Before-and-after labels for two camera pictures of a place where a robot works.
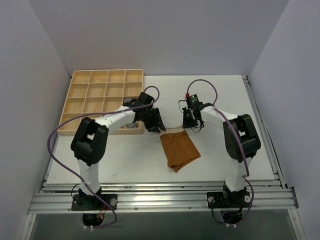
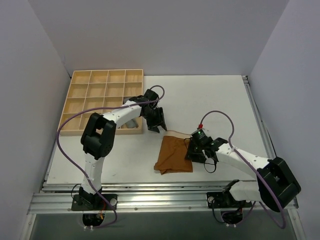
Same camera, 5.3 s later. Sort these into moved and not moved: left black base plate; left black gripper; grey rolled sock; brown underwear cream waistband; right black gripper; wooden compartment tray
Moved: brown underwear cream waistband; right black gripper
Not moved: left black gripper; wooden compartment tray; grey rolled sock; left black base plate
